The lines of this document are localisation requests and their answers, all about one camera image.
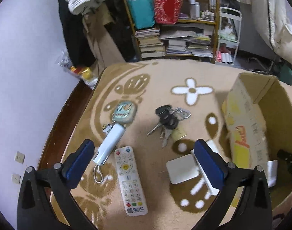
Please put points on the plastic snack bag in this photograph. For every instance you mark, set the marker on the plastic snack bag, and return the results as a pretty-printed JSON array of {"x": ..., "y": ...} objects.
[{"x": 86, "y": 74}]

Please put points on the white duvet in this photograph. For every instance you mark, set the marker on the white duvet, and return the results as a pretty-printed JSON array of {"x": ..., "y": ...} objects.
[{"x": 273, "y": 25}]

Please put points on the stack of books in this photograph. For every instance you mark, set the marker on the stack of books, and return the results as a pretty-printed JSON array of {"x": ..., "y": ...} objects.
[{"x": 149, "y": 43}]

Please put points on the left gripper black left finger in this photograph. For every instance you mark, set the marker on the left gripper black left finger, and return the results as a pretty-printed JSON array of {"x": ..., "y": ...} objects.
[{"x": 34, "y": 209}]

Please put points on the teal bag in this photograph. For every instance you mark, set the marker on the teal bag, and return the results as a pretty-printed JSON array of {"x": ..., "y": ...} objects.
[{"x": 142, "y": 12}]

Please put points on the cartoon dog keychain charm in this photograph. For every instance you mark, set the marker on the cartoon dog keychain charm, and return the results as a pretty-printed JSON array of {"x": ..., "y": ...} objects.
[{"x": 107, "y": 128}]

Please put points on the white flat rectangular device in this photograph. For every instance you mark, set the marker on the white flat rectangular device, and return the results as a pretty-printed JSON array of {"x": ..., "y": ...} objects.
[{"x": 203, "y": 152}]

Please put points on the green cartoon earbuds case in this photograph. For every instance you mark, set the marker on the green cartoon earbuds case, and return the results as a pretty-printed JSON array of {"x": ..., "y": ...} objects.
[{"x": 124, "y": 112}]

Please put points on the wooden bookshelf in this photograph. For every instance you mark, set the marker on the wooden bookshelf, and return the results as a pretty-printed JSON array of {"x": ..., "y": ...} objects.
[{"x": 181, "y": 29}]

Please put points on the white power adapter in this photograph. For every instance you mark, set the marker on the white power adapter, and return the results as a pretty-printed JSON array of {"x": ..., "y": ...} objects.
[{"x": 182, "y": 169}]

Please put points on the white metal rack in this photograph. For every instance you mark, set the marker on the white metal rack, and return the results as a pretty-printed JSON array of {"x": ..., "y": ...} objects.
[{"x": 229, "y": 33}]

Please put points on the cardboard box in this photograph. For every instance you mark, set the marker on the cardboard box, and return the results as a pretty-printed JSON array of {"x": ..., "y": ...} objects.
[{"x": 258, "y": 115}]

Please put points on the bunch of keys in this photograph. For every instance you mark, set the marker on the bunch of keys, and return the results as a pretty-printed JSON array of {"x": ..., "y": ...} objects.
[{"x": 169, "y": 123}]

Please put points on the beige patterned carpet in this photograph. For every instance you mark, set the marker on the beige patterned carpet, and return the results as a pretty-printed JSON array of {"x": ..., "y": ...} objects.
[{"x": 199, "y": 87}]

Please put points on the red patterned bag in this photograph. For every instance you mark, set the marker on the red patterned bag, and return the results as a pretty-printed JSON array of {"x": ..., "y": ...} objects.
[{"x": 167, "y": 11}]

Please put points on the light blue cylindrical device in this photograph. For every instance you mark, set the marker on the light blue cylindrical device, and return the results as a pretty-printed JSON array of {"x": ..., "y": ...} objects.
[{"x": 103, "y": 152}]

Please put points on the white TV remote control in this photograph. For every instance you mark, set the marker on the white TV remote control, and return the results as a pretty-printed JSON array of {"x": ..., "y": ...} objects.
[{"x": 129, "y": 182}]

